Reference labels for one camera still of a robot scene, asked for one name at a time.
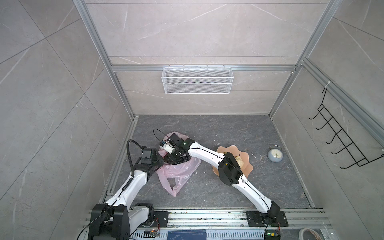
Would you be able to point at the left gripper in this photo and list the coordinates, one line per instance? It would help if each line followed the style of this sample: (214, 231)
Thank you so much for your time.
(160, 159)

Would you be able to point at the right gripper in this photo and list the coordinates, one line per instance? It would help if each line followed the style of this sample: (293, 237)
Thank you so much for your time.
(170, 159)

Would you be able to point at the pink plastic bag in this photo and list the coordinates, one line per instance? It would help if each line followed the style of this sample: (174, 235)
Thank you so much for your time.
(174, 177)

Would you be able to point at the beige fake fruit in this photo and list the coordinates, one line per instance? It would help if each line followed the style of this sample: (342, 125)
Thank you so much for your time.
(239, 161)

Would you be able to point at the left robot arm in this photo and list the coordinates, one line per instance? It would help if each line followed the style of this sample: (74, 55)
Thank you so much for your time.
(115, 220)

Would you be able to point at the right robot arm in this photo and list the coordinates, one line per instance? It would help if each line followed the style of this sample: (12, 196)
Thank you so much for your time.
(231, 175)

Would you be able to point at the pink wavy plate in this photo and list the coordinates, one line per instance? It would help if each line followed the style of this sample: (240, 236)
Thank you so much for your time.
(246, 166)

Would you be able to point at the small grey alarm clock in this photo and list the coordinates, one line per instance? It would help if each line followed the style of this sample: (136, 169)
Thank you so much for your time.
(275, 154)

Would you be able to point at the roll of tape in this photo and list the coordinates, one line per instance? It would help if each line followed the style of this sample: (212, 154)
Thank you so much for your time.
(308, 232)

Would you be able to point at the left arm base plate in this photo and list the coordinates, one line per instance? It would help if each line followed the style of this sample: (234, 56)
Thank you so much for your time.
(157, 219)

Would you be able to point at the white wire mesh basket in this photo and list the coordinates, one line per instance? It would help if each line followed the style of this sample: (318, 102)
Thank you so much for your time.
(197, 80)

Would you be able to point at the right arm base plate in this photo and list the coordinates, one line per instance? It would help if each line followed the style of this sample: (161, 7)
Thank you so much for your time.
(257, 219)

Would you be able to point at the black wire hook rack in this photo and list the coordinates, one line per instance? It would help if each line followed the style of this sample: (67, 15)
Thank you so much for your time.
(339, 133)

